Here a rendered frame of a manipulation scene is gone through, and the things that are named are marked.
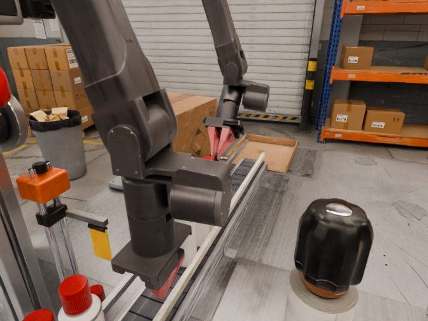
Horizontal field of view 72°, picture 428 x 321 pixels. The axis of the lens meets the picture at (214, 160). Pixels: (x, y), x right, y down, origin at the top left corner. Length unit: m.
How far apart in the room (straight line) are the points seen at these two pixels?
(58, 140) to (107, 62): 2.72
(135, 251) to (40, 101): 4.12
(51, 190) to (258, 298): 0.43
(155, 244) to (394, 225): 0.81
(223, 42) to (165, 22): 4.20
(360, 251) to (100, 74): 0.33
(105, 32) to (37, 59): 4.01
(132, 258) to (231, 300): 0.29
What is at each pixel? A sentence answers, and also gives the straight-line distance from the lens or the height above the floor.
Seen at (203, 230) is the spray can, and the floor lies 0.93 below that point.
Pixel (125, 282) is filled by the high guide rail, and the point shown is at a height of 0.96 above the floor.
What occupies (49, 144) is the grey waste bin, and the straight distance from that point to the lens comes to 3.04.
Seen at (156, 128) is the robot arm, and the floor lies 1.27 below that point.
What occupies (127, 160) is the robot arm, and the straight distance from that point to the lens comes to 0.31.
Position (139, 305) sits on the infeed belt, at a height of 0.88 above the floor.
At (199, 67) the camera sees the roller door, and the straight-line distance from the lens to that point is 4.78.
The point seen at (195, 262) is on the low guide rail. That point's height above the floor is 0.91.
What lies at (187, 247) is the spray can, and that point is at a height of 0.94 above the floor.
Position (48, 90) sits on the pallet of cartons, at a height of 0.65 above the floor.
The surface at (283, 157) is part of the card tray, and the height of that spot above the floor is 0.83.
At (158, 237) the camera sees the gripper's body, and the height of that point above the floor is 1.14.
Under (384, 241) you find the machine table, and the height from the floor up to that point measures 0.83.
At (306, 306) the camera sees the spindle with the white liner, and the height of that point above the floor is 1.06.
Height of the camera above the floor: 1.37
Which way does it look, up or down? 25 degrees down
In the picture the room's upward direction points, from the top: straight up
